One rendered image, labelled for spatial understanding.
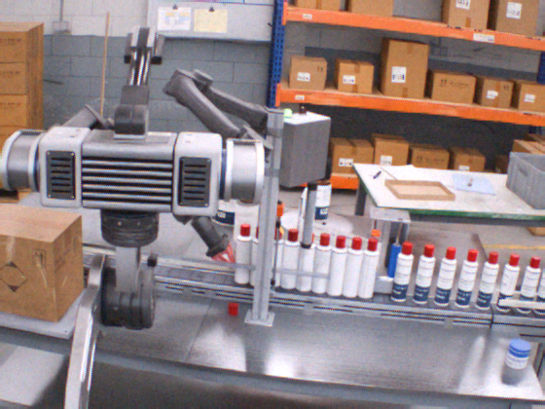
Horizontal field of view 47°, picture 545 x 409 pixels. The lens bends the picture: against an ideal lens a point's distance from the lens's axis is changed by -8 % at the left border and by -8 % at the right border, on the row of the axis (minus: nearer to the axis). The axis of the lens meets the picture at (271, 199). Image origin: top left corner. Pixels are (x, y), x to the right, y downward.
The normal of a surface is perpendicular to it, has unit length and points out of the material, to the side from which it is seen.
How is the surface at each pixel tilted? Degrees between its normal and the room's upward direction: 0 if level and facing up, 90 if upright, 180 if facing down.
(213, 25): 89
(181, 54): 90
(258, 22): 90
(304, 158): 90
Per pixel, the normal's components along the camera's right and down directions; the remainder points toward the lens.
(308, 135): 0.74, 0.28
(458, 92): 0.04, 0.34
